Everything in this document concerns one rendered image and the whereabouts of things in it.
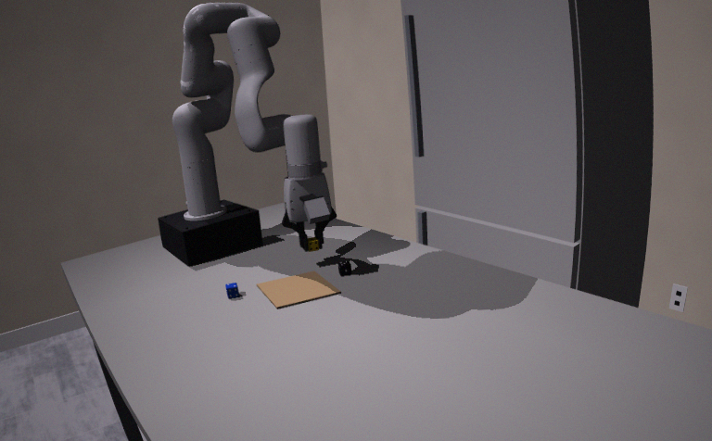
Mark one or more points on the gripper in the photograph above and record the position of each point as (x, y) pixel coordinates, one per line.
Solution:
(294, 211)

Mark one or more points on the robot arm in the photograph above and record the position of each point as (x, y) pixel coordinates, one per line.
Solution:
(248, 39)

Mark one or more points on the yellow die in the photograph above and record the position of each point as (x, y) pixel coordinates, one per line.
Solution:
(313, 244)

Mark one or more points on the tan flat square mat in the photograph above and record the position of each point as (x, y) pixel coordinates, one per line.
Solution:
(297, 289)

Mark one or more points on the blue die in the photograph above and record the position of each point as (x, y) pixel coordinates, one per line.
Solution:
(232, 290)

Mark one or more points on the black die with white pips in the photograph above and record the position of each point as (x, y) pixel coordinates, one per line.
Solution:
(344, 268)

